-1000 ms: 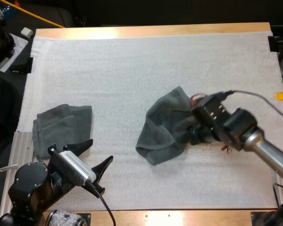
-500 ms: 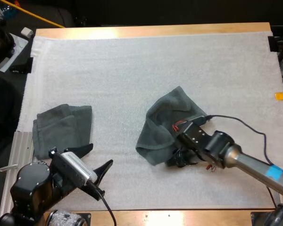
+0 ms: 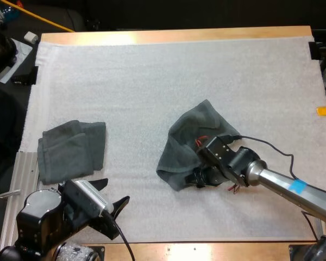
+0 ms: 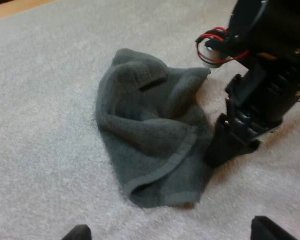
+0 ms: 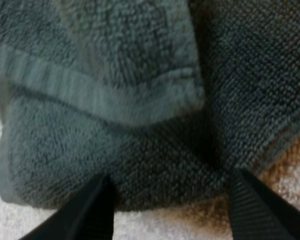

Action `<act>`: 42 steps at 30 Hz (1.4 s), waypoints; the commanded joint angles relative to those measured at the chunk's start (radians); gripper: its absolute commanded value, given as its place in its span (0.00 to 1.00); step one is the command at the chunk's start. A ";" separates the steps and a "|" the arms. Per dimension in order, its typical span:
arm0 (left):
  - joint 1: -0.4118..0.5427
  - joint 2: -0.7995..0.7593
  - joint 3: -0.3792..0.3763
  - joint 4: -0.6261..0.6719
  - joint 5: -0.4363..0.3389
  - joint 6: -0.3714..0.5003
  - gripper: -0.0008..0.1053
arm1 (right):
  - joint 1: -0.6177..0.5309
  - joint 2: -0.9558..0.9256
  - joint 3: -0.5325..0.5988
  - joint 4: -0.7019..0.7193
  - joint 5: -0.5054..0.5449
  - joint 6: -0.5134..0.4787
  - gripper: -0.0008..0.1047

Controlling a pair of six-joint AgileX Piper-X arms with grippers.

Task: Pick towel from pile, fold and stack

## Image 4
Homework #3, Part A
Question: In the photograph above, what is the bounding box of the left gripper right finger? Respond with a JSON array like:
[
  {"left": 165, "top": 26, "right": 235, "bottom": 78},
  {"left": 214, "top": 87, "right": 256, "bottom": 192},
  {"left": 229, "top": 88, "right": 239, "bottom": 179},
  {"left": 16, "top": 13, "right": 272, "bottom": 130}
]
[{"left": 250, "top": 215, "right": 299, "bottom": 240}]

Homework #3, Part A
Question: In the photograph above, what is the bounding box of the grey-green towel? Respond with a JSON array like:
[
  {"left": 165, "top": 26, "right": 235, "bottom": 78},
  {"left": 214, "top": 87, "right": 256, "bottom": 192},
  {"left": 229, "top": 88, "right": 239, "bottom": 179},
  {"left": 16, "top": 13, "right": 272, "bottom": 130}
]
[{"left": 94, "top": 47, "right": 214, "bottom": 209}]

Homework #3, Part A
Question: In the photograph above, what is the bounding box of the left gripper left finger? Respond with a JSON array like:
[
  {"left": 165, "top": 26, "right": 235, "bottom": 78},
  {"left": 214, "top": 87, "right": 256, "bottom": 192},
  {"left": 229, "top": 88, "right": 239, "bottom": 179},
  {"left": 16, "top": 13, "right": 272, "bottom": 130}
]
[{"left": 60, "top": 224, "right": 93, "bottom": 240}]

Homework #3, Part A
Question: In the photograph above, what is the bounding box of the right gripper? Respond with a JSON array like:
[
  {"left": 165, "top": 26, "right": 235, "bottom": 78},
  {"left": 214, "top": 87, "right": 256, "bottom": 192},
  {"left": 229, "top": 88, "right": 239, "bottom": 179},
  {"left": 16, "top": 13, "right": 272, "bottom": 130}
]
[{"left": 204, "top": 48, "right": 300, "bottom": 168}]

